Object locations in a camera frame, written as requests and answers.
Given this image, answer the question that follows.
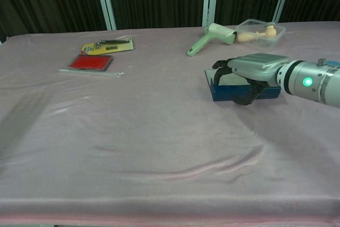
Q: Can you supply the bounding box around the pink tablecloth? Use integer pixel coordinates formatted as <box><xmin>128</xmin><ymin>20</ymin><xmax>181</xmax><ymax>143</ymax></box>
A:
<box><xmin>0</xmin><ymin>20</ymin><xmax>340</xmax><ymax>225</ymax></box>

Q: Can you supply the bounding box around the clear wrapped straw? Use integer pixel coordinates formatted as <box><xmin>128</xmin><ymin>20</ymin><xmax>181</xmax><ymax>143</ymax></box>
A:
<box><xmin>58</xmin><ymin>68</ymin><xmax>124</xmax><ymax>78</ymax></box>

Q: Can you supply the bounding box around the green lint roller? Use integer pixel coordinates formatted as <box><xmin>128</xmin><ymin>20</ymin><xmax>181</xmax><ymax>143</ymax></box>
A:
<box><xmin>186</xmin><ymin>23</ymin><xmax>238</xmax><ymax>57</ymax></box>

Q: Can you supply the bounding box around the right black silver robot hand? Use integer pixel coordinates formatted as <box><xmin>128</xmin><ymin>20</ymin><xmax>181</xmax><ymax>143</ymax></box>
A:
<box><xmin>212</xmin><ymin>53</ymin><xmax>290</xmax><ymax>105</ymax></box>

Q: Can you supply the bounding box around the dark blue glasses case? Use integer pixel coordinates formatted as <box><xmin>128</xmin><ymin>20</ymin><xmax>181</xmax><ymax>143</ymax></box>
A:
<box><xmin>203</xmin><ymin>68</ymin><xmax>282</xmax><ymax>102</ymax></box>

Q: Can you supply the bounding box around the red ink pad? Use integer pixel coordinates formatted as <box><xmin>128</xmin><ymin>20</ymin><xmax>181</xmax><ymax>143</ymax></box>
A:
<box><xmin>67</xmin><ymin>54</ymin><xmax>114</xmax><ymax>72</ymax></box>

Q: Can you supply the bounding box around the beige wooden toy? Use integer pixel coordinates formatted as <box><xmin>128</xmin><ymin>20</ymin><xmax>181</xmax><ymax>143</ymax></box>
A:
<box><xmin>237</xmin><ymin>24</ymin><xmax>277</xmax><ymax>44</ymax></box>

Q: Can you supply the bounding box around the yellow razor blister card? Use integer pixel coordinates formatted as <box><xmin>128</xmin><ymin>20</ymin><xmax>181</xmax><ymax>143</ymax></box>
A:
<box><xmin>80</xmin><ymin>37</ymin><xmax>135</xmax><ymax>55</ymax></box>

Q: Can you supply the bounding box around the clear plastic container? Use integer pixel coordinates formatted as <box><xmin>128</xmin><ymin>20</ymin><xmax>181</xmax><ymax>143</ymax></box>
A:
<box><xmin>236</xmin><ymin>18</ymin><xmax>286</xmax><ymax>52</ymax></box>

